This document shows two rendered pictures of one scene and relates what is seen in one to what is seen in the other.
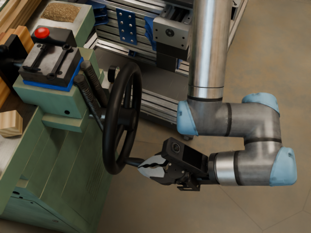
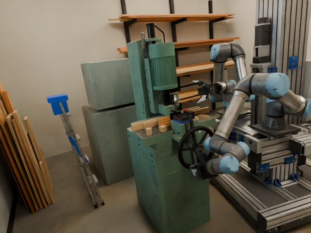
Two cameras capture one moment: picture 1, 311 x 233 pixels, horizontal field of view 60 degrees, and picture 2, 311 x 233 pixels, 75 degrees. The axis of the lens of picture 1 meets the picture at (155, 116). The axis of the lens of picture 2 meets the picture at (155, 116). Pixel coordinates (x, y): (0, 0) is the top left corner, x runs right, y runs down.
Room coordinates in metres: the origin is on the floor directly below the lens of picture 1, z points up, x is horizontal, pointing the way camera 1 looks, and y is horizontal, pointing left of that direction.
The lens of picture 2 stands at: (-0.52, -0.72, 1.39)
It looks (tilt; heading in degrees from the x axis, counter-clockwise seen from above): 16 degrees down; 54
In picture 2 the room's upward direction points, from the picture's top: 7 degrees counter-clockwise
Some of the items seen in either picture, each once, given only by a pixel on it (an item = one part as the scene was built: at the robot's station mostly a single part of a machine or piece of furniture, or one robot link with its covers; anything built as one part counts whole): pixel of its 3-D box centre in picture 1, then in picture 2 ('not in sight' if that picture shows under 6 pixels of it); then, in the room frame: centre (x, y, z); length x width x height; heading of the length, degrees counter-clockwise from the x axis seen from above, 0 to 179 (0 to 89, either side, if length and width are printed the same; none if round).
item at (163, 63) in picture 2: not in sight; (163, 66); (0.43, 0.41, 1.32); 0.18 x 0.18 x 0.31
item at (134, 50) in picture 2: not in sight; (148, 85); (0.49, 0.70, 1.16); 0.22 x 0.22 x 0.72; 79
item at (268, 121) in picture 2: not in sight; (274, 120); (0.95, -0.13, 0.87); 0.15 x 0.15 x 0.10
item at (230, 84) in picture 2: not in sight; (227, 86); (0.81, 0.15, 1.12); 0.11 x 0.08 x 0.09; 168
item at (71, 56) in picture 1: (52, 55); (184, 115); (0.41, 0.22, 0.99); 0.13 x 0.11 x 0.06; 169
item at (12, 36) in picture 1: (26, 64); (178, 119); (0.42, 0.29, 0.95); 0.09 x 0.07 x 0.09; 169
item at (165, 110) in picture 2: not in sight; (166, 110); (0.44, 0.43, 0.99); 0.14 x 0.07 x 0.09; 79
